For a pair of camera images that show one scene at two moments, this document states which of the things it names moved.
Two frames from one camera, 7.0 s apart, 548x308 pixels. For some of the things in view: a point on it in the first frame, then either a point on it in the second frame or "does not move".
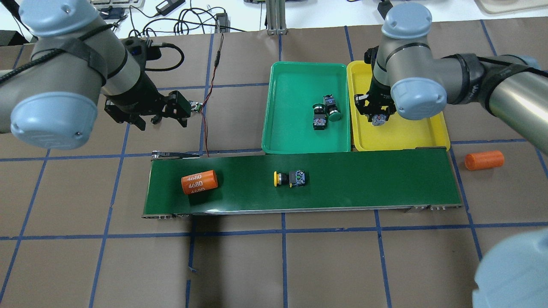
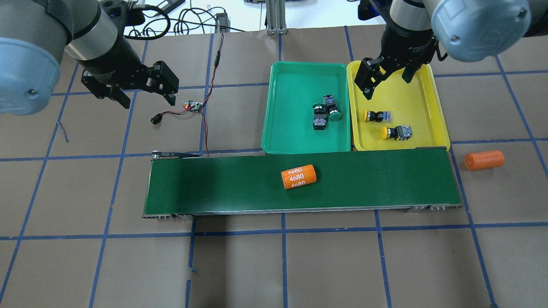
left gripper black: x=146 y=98 to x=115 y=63
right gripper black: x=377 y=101 to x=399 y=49
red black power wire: x=217 y=63 does not move
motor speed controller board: x=197 y=108 does not move
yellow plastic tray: x=397 y=133 does not move
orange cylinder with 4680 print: x=199 y=182 to x=297 y=177
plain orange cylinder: x=483 y=159 does not move
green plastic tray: x=293 y=88 does not move
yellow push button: x=295 y=178 to x=399 y=133
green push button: x=334 y=114 does not move
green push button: x=320 y=117 does not move
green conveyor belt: x=178 y=184 does not move
